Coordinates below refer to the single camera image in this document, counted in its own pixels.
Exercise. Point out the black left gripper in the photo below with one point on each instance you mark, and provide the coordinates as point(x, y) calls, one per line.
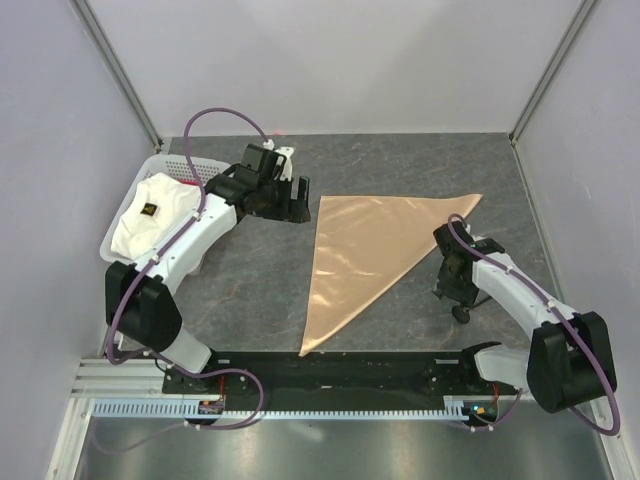
point(291, 210)

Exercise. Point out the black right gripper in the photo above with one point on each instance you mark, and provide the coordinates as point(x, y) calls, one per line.
point(465, 296)

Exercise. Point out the black spoon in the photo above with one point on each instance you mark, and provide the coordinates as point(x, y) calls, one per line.
point(461, 313)

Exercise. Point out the peach satin napkin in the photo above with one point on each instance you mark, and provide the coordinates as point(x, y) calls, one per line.
point(363, 246)

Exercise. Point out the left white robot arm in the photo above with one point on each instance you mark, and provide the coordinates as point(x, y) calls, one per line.
point(139, 293)

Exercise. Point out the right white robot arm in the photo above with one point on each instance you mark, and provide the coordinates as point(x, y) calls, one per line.
point(568, 360)

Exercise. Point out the white plastic basket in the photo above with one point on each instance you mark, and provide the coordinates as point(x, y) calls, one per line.
point(181, 252)

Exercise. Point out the white cloth with logo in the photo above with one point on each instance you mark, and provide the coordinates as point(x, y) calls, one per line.
point(159, 204)

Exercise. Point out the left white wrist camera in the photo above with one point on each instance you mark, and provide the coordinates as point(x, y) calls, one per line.
point(283, 171)

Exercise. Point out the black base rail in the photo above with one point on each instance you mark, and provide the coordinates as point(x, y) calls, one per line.
point(334, 380)

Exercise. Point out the right aluminium frame post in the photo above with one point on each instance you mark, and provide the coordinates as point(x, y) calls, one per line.
point(567, 41)

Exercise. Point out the aluminium frame post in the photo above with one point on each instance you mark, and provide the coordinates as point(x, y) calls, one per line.
point(567, 41)
point(103, 45)

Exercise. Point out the light blue cable duct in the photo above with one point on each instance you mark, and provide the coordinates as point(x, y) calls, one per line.
point(188, 409)

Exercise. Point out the left aluminium frame post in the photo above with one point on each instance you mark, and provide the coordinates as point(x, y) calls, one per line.
point(103, 45)

